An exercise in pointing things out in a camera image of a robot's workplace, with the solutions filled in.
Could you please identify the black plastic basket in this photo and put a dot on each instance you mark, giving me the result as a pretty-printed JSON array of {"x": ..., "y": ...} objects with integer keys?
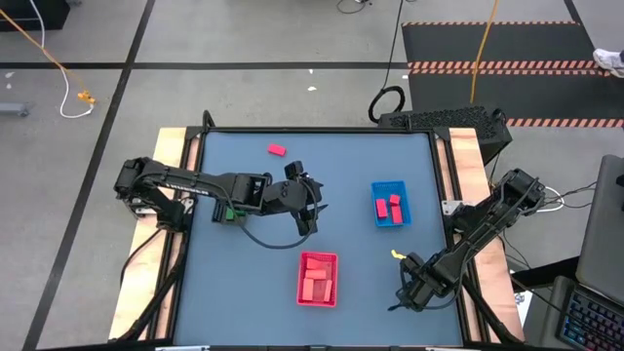
[{"x": 219, "y": 217}]

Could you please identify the black perforated computer tower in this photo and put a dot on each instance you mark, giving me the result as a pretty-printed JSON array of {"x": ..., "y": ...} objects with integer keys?
[{"x": 439, "y": 118}]

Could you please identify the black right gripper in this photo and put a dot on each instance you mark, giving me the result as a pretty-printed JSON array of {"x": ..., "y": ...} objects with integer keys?
[{"x": 429, "y": 285}]

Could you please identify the red plastic basket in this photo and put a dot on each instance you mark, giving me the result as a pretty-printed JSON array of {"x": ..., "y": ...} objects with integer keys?
[{"x": 319, "y": 292}]

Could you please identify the wooden side board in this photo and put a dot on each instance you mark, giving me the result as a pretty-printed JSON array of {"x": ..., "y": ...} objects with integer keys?
[
  {"x": 168, "y": 146},
  {"x": 465, "y": 146}
]

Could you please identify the black striped floor mat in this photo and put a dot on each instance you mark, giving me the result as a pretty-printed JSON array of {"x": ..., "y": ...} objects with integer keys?
[{"x": 536, "y": 92}]

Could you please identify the blue plastic basket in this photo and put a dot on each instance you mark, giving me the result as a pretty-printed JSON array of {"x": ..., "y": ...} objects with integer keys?
[{"x": 385, "y": 187}]

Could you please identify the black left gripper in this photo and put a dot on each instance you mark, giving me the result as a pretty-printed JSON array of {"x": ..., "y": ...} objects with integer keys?
[{"x": 292, "y": 195}]

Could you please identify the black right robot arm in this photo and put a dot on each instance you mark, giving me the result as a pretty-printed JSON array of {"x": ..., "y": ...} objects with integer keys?
[{"x": 487, "y": 224}]

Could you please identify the black table frame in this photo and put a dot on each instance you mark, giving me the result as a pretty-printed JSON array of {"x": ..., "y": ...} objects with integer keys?
[{"x": 317, "y": 130}]

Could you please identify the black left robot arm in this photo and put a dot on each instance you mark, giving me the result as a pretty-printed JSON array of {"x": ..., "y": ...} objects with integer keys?
[{"x": 195, "y": 183}]

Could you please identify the yellow gripper tag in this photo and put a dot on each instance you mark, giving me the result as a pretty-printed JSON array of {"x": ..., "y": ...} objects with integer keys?
[{"x": 397, "y": 254}]

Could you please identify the backlit black keyboard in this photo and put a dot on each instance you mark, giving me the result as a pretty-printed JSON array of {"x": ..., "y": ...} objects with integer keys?
[{"x": 590, "y": 322}]

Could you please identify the grey laptop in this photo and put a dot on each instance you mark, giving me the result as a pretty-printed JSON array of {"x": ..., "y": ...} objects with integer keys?
[{"x": 604, "y": 234}]

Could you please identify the person's shoe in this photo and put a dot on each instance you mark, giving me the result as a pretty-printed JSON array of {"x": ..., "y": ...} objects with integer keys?
[{"x": 610, "y": 61}]

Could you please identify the black floor box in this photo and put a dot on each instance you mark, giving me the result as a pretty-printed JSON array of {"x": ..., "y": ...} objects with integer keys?
[{"x": 29, "y": 14}]

